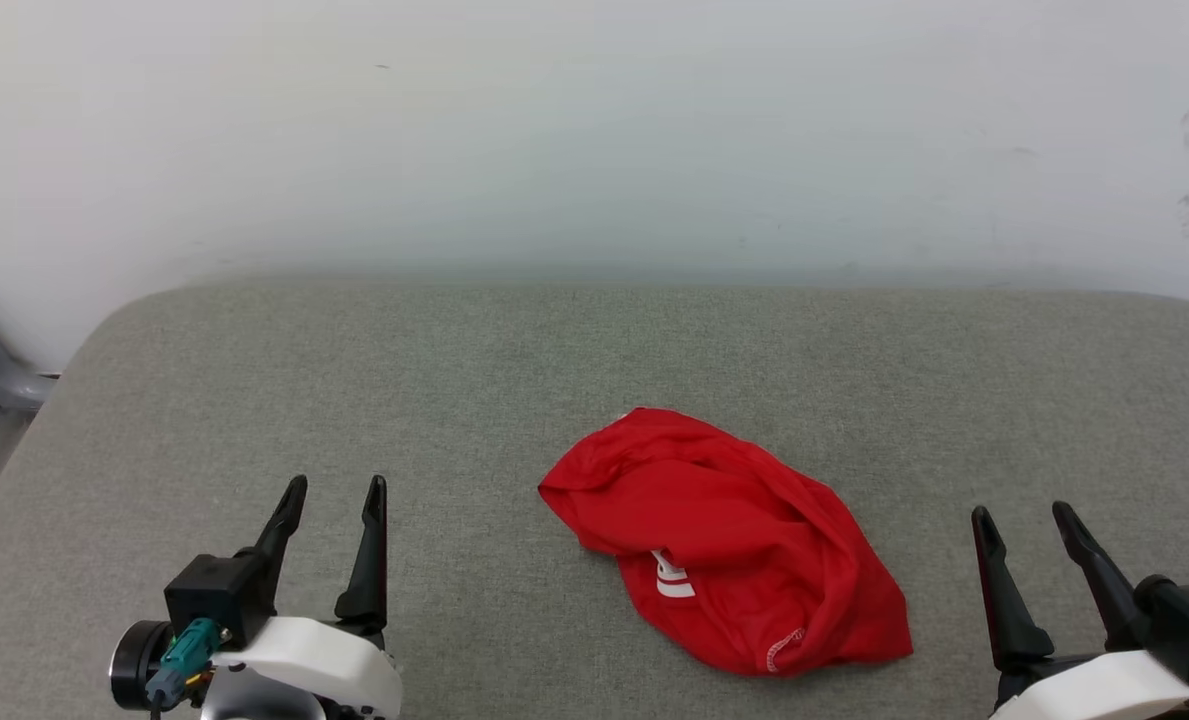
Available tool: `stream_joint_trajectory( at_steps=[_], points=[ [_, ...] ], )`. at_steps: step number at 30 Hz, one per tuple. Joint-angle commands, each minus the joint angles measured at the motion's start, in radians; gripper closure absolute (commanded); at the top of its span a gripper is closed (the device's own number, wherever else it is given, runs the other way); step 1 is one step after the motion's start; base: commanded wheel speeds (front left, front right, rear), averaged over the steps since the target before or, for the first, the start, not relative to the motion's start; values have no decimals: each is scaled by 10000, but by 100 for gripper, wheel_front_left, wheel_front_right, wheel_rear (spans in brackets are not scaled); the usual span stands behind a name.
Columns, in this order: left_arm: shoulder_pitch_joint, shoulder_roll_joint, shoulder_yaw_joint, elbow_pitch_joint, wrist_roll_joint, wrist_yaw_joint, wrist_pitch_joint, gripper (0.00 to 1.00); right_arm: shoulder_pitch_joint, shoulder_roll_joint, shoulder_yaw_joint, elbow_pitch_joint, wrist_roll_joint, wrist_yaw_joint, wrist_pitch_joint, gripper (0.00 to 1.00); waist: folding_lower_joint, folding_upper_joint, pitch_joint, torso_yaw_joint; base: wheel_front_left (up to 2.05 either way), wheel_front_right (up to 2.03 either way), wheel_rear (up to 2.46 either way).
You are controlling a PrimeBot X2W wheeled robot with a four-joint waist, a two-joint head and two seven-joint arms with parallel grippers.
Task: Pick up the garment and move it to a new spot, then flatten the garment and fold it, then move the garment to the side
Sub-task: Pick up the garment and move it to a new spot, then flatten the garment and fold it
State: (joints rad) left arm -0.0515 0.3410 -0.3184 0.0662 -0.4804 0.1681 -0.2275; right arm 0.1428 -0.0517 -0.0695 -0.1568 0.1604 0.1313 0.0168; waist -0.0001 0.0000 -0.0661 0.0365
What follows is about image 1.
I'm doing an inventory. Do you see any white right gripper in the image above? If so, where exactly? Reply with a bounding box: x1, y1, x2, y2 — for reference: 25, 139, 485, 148
971, 501, 1189, 720

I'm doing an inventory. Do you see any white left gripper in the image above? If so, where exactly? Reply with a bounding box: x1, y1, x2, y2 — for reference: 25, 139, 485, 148
199, 475, 404, 720

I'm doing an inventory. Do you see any red garment with white print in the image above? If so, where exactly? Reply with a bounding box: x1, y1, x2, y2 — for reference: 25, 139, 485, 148
538, 406, 915, 678

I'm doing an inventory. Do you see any teal left cable connector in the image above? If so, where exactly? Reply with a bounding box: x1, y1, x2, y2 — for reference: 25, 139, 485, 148
146, 617, 223, 704

